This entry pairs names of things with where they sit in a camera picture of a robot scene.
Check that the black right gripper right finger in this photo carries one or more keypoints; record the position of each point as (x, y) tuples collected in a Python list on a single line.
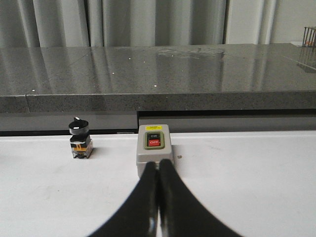
[(181, 214)]

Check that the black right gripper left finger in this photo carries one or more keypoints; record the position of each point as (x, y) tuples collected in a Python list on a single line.
[(138, 215)]

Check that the grey granite counter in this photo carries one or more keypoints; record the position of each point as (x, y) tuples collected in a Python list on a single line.
[(199, 88)]

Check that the grey curtain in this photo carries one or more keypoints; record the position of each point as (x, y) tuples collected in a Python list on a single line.
[(72, 23)]

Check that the grey on-off switch box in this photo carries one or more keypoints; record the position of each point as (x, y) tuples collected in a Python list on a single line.
[(153, 144)]

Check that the black rotary selector switch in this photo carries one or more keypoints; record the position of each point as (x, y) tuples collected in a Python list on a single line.
[(81, 143)]

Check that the metal wire rack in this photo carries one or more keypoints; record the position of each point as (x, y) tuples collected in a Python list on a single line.
[(308, 47)]

